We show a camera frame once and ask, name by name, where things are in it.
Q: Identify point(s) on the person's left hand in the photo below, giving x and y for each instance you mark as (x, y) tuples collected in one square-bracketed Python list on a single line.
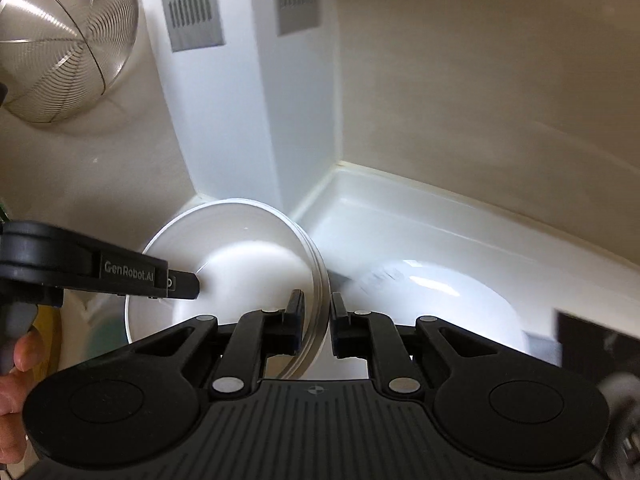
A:
[(22, 400)]

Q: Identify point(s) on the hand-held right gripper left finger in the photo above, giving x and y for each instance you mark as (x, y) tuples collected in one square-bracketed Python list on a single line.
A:
[(297, 312)]

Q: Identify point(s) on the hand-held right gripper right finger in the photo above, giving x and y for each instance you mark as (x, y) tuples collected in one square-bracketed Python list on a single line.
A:
[(339, 321)]

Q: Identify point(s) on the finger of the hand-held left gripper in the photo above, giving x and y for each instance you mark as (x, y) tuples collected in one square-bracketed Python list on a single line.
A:
[(184, 285)]

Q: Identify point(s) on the cream bowl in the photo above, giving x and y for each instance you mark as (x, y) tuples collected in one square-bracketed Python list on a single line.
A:
[(320, 320), (235, 255)]

